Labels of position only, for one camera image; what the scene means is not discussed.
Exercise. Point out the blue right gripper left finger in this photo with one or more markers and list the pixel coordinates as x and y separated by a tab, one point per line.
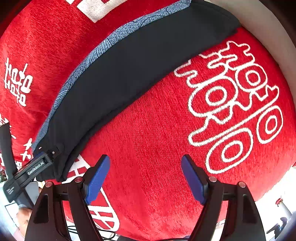
94	178

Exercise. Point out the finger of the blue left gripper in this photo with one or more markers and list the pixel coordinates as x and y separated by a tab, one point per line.
40	156

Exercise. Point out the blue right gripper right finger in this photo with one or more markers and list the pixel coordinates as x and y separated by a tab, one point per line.
196	178

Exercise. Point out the black pants with blue trim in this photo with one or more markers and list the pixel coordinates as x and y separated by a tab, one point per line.
123	67

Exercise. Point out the person's left hand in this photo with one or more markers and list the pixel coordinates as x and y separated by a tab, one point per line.
23	217

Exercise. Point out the red blanket with white characters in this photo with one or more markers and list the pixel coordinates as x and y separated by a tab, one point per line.
230	108

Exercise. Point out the beige cushion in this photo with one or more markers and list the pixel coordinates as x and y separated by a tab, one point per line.
266	27

